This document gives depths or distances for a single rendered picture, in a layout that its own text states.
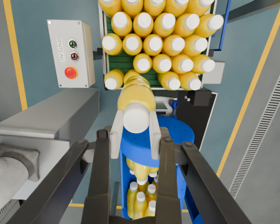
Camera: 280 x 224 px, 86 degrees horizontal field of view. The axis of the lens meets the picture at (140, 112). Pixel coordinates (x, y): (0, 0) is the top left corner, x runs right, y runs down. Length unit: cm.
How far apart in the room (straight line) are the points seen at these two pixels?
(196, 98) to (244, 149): 182
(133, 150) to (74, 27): 41
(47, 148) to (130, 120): 65
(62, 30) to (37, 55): 133
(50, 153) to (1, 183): 19
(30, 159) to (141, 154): 55
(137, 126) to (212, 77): 68
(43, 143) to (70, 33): 50
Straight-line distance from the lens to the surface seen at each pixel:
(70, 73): 54
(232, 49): 189
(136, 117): 21
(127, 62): 71
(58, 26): 56
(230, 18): 88
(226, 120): 208
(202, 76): 70
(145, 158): 49
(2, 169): 79
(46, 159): 86
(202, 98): 69
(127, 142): 50
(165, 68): 52
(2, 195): 78
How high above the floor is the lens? 161
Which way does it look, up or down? 69 degrees down
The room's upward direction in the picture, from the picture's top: 175 degrees clockwise
